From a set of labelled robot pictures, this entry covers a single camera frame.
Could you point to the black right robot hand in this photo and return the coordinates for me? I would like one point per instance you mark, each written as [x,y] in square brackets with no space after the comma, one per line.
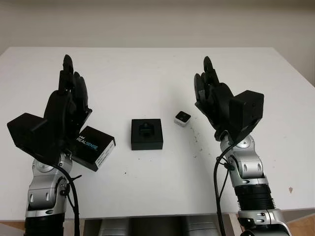
[219,105]

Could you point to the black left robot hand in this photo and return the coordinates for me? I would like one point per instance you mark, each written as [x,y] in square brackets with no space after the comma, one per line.
[59,103]

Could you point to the small silver depth camera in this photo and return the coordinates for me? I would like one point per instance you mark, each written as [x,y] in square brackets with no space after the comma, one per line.
[181,117]

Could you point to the black RealSense box lid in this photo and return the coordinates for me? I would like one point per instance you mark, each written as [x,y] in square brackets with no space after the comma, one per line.
[91,145]

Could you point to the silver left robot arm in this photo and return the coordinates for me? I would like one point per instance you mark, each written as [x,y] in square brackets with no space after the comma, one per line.
[44,194]

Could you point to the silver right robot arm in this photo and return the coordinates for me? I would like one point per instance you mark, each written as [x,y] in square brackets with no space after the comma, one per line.
[251,164]

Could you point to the grey robot torso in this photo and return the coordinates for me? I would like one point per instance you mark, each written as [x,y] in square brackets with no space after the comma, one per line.
[157,226]

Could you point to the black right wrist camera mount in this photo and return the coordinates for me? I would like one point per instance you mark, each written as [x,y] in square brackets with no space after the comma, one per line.
[247,108]

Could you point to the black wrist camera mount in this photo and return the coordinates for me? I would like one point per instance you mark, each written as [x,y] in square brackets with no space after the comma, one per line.
[32,135]
[247,108]

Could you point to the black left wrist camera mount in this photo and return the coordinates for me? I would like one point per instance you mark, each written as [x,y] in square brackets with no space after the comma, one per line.
[32,135]

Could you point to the black camera box base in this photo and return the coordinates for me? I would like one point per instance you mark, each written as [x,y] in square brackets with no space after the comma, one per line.
[147,143]

